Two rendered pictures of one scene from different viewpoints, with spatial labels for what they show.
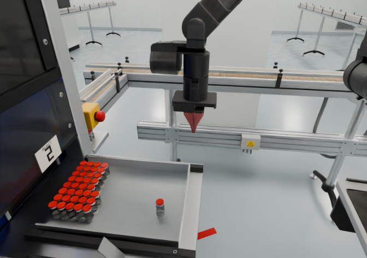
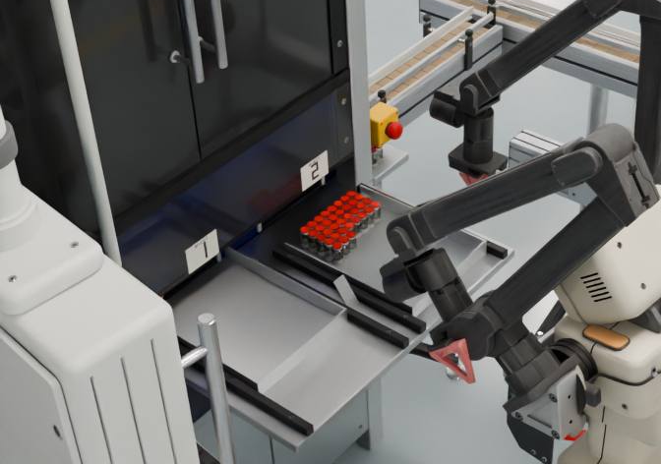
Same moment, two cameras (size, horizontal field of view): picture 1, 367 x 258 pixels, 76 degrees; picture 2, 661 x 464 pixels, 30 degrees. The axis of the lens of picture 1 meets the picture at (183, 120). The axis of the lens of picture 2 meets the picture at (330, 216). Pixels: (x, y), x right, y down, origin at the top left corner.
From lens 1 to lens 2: 1.94 m
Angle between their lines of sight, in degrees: 30
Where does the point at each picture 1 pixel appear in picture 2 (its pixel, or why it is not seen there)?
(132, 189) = not seen: hidden behind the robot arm
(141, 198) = not seen: hidden behind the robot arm
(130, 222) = (378, 278)
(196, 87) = (471, 148)
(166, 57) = (445, 109)
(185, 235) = (429, 312)
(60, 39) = (358, 34)
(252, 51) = not seen: outside the picture
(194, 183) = (479, 268)
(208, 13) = (482, 85)
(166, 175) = (450, 246)
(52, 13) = (355, 8)
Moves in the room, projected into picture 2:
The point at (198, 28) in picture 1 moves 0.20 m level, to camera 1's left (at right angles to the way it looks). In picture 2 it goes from (469, 96) to (376, 70)
